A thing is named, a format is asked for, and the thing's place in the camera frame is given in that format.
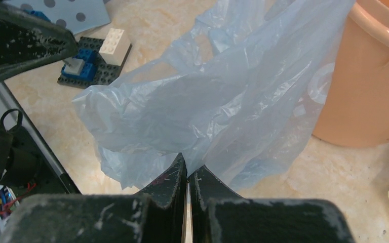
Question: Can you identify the orange plastic trash bin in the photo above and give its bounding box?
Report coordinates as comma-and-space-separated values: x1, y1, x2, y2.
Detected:
313, 1, 389, 147

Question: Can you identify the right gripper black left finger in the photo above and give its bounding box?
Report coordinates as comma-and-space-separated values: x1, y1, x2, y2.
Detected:
0, 154, 187, 242

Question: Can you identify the light blue plastic trash bag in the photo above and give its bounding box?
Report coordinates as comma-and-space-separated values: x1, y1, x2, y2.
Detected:
73, 1, 354, 190

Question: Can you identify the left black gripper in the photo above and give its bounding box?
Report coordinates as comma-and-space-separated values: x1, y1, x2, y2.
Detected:
0, 1, 78, 82

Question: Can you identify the light blue perforated board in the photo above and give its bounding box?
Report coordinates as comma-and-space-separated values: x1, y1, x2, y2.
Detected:
5, 0, 111, 34

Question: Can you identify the blue block holder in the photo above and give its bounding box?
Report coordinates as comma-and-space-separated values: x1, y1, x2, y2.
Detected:
57, 36, 132, 89

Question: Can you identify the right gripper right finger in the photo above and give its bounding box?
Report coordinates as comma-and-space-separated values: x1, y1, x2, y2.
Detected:
189, 166, 355, 242

